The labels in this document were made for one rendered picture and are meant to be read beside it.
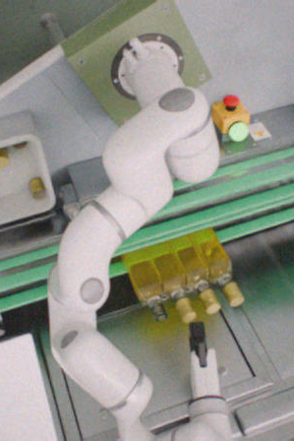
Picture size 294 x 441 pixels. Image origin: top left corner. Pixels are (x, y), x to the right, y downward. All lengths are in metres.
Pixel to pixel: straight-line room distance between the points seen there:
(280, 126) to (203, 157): 0.54
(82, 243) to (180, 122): 0.24
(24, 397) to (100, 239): 0.57
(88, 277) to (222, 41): 0.68
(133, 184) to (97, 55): 0.36
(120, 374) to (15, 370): 0.49
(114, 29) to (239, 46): 0.34
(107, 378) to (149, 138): 0.38
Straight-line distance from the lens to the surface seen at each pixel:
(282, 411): 1.30
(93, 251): 0.87
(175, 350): 1.35
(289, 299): 1.49
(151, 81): 1.08
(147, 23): 1.14
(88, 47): 1.13
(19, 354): 1.39
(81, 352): 0.90
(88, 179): 1.32
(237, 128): 1.35
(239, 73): 1.39
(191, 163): 0.94
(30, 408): 1.33
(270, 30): 1.37
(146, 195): 0.89
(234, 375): 1.32
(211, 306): 1.24
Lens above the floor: 1.77
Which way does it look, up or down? 40 degrees down
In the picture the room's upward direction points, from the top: 154 degrees clockwise
